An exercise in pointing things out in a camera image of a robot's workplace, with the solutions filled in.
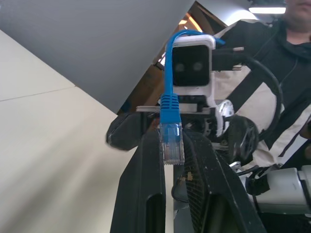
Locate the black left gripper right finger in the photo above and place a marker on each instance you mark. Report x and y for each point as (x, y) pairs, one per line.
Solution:
(218, 194)

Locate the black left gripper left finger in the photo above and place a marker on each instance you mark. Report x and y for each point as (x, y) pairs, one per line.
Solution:
(141, 189)

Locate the ceiling light bar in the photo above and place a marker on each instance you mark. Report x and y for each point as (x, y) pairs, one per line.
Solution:
(267, 10)

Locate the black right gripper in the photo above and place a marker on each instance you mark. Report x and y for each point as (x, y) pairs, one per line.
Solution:
(198, 121)

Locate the person in black white jacket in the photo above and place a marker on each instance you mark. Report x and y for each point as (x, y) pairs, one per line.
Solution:
(298, 60)

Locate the white camera module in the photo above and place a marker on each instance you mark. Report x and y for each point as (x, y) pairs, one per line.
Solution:
(192, 91)

